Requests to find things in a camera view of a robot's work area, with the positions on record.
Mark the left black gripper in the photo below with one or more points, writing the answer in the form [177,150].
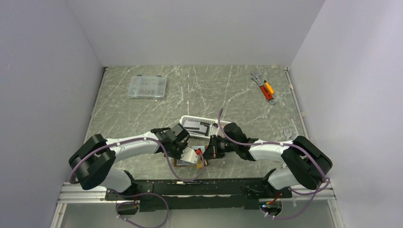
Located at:
[182,145]

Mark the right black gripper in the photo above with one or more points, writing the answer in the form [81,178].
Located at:
[212,151]

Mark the white striped card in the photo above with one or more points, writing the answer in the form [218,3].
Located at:
[198,128]

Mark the white plastic basket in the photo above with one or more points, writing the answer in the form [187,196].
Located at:
[214,127]

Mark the brown leather card holder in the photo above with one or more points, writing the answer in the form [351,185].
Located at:
[179,163]

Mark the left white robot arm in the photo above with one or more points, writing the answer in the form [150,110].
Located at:
[92,163]

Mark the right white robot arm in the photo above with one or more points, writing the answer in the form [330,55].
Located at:
[306,165]

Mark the clear plastic organizer box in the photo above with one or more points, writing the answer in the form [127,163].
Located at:
[147,87]

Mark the red adjustable wrench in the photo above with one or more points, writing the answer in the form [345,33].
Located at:
[267,94]

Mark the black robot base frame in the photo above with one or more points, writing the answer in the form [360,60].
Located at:
[246,193]

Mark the yellow handled screwdriver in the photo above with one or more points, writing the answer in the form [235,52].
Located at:
[268,86]

